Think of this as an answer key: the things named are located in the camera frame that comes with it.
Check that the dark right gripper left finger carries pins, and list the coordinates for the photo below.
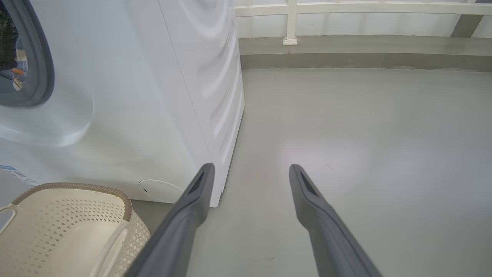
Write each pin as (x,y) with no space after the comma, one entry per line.
(173,238)

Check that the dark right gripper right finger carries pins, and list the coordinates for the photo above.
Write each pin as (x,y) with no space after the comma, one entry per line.
(330,246)

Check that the blue cartoon print garment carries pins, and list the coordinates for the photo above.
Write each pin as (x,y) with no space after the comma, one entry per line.
(22,63)

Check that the white front-load washing machine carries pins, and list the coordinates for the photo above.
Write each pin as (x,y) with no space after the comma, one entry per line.
(134,96)

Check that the steel perforated washer drum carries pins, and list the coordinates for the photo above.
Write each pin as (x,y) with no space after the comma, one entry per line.
(5,46)

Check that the round white filter cover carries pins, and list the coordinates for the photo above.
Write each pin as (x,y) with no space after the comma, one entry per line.
(161,191)

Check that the cream perforated laundry basket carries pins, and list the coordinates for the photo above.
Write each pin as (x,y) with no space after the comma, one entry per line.
(57,231)

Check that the blue energy label sticker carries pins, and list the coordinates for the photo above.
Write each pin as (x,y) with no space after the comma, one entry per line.
(15,175)

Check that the white metal railing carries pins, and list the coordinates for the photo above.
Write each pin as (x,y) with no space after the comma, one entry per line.
(291,23)

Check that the grey slanted metal beam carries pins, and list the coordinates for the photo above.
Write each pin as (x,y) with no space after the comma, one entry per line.
(467,26)

